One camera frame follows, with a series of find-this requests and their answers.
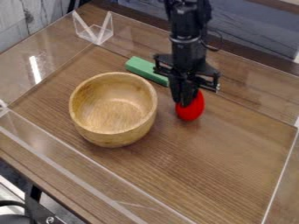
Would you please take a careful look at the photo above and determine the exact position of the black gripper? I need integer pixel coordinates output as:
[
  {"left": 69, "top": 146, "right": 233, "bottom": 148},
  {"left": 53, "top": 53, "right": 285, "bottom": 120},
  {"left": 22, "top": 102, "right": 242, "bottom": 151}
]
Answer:
[{"left": 153, "top": 53, "right": 220, "bottom": 107}]

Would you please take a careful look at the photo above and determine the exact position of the red plush fruit green stem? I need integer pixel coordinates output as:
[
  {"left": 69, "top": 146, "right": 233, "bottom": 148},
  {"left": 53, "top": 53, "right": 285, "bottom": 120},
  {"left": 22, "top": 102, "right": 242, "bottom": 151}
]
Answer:
[{"left": 174, "top": 91, "right": 205, "bottom": 121}]

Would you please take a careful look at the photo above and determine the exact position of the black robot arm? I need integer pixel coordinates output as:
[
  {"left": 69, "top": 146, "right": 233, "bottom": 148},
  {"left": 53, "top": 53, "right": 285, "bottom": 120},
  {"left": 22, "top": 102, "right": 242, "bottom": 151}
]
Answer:
[{"left": 153, "top": 0, "right": 220, "bottom": 108}]

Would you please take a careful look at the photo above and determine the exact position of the green rectangular block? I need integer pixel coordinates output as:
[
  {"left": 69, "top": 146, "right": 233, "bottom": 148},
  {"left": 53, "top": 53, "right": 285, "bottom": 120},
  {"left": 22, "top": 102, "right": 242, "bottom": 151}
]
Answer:
[{"left": 125, "top": 56, "right": 169, "bottom": 87}]

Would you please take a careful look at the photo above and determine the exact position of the wooden bowl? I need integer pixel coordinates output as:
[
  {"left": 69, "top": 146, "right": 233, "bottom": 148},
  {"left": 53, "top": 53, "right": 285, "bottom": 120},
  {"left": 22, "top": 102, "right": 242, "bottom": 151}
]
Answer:
[{"left": 69, "top": 72, "right": 157, "bottom": 148}]

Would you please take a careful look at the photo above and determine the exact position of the clear acrylic stand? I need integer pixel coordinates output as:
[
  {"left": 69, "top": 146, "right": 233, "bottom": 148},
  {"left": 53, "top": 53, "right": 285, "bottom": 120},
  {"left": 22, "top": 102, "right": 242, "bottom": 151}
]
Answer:
[{"left": 70, "top": 11, "right": 113, "bottom": 46}]

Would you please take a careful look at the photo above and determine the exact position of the clear acrylic tray wall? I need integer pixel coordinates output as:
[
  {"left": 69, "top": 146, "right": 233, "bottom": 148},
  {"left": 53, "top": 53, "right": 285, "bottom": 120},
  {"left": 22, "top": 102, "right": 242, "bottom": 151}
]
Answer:
[{"left": 0, "top": 100, "right": 194, "bottom": 224}]

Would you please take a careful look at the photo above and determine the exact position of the black table leg frame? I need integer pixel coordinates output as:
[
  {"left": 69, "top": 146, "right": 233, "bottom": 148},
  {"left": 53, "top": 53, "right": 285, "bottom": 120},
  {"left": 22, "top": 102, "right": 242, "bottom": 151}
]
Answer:
[{"left": 24, "top": 185, "right": 65, "bottom": 224}]

